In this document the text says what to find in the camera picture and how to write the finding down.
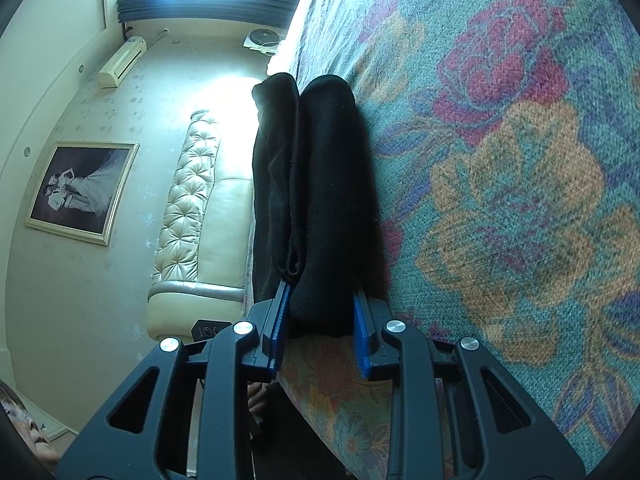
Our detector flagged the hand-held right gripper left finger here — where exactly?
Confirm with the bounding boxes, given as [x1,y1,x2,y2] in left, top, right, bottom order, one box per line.
[57,280,292,480]

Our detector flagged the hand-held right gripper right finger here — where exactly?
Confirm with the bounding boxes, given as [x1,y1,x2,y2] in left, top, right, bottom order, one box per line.
[351,290,586,480]

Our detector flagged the black pants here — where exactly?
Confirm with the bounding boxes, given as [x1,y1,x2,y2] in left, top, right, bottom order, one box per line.
[250,72,386,338]

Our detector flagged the cream tufted headboard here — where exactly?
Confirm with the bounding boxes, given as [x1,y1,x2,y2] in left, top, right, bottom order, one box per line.
[147,110,256,343]

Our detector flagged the person's face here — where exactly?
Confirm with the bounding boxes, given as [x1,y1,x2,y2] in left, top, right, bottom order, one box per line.
[0,380,60,476]

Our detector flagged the floral bedspread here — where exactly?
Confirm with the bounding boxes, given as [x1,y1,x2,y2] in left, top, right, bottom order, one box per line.
[245,0,640,480]

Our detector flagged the white round-top device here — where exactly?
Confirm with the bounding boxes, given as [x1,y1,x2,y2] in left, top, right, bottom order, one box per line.
[243,29,286,57]

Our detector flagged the white air conditioner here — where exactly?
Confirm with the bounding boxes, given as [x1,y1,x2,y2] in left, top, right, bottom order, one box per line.
[96,36,148,89]

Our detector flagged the dark blue curtain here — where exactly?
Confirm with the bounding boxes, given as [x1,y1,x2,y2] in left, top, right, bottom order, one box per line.
[116,0,301,28]

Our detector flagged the framed wall photo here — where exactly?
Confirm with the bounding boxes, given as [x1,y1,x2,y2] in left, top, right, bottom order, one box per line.
[25,141,141,246]

